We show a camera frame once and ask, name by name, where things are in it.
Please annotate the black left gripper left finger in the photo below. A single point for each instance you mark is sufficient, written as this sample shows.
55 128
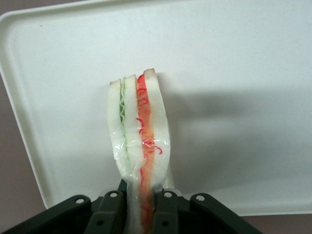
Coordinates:
73 217

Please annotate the white plastic tray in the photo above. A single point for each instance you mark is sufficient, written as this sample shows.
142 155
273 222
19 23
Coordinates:
219 73

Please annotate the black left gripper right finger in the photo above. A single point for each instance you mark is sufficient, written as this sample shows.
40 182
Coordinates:
195 217

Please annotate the plastic-wrapped white bread sandwich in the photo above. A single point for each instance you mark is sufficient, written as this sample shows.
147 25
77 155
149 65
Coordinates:
146 136

